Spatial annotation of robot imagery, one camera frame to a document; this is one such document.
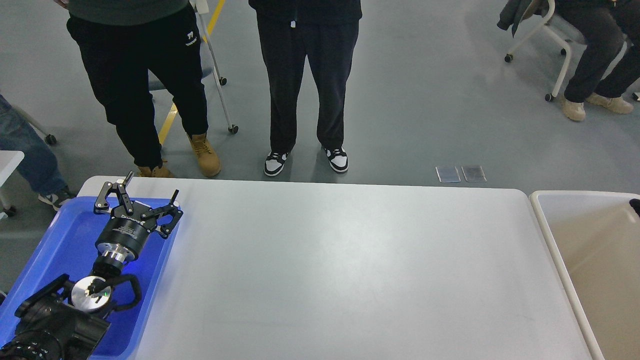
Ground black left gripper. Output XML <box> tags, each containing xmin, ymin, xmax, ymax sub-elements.
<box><xmin>94</xmin><ymin>171</ymin><xmax>184</xmax><ymax>263</ymax></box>

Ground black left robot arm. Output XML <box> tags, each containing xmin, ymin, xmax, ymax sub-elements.
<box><xmin>1</xmin><ymin>174</ymin><xmax>183</xmax><ymax>360</ymax></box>

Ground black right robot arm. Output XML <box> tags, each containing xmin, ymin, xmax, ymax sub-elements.
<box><xmin>628</xmin><ymin>198</ymin><xmax>640</xmax><ymax>217</ymax></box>

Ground blue plastic tray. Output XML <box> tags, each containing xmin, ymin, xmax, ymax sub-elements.
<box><xmin>0</xmin><ymin>196</ymin><xmax>177</xmax><ymax>360</ymax></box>

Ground person in blue jeans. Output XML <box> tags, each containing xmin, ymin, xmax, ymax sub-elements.
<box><xmin>0</xmin><ymin>96</ymin><xmax>76</xmax><ymax>212</ymax></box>

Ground person in tan boots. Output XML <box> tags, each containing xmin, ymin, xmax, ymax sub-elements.
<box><xmin>57</xmin><ymin>0</ymin><xmax>222</xmax><ymax>178</ymax></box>

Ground person in black-white sneakers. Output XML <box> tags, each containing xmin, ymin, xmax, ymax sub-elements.
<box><xmin>248</xmin><ymin>0</ymin><xmax>363</xmax><ymax>177</ymax></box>

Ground clear floor plate left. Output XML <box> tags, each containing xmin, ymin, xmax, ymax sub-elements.
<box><xmin>435</xmin><ymin>166</ymin><xmax>461</xmax><ymax>183</ymax></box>

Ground clear floor plate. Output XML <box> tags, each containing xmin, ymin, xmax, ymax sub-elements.
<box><xmin>461</xmin><ymin>165</ymin><xmax>487</xmax><ymax>183</ymax></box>
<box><xmin>435</xmin><ymin>166</ymin><xmax>461</xmax><ymax>183</ymax></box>

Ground clear floor plate right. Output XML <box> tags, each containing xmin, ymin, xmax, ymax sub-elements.
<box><xmin>461</xmin><ymin>165</ymin><xmax>487</xmax><ymax>183</ymax></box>

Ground white chair right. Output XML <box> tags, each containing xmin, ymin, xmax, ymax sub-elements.
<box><xmin>497</xmin><ymin>0</ymin><xmax>628</xmax><ymax>103</ymax></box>

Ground beige plastic bin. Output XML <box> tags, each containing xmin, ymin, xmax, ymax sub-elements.
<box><xmin>530</xmin><ymin>190</ymin><xmax>640</xmax><ymax>360</ymax></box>

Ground seated person black trousers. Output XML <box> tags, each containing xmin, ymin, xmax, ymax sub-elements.
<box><xmin>555</xmin><ymin>0</ymin><xmax>640</xmax><ymax>122</ymax></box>

